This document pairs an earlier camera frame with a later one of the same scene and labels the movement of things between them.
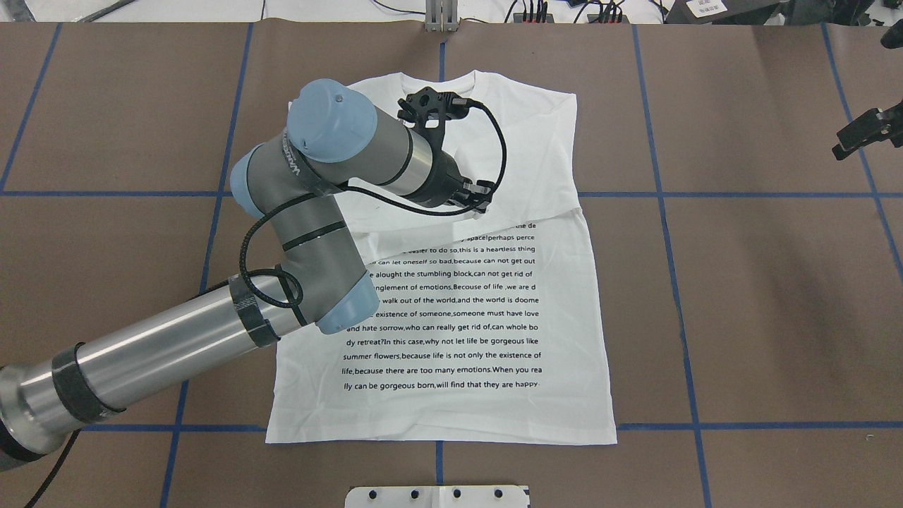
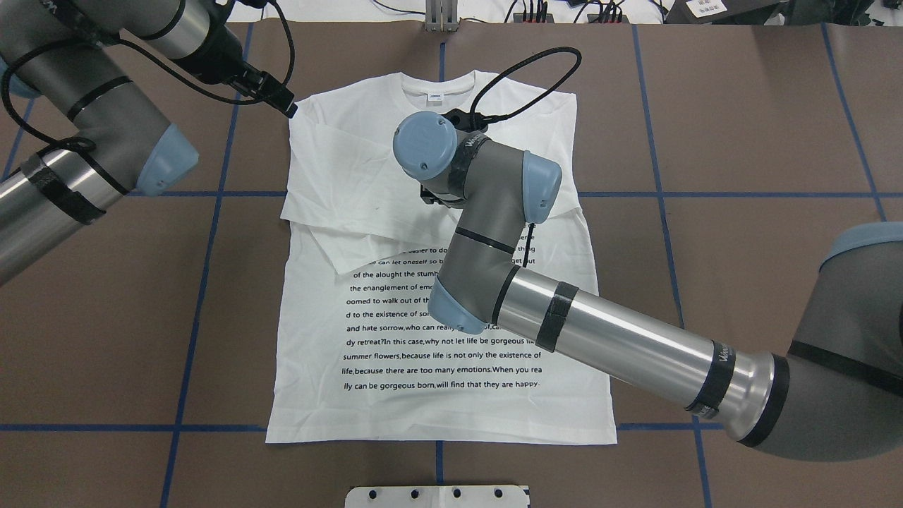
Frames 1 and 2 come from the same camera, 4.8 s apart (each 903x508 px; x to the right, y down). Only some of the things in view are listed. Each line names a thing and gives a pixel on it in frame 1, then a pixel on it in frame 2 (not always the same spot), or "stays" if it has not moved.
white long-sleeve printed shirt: [491, 327] stays
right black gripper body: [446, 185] to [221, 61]
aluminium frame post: [441, 16] stays
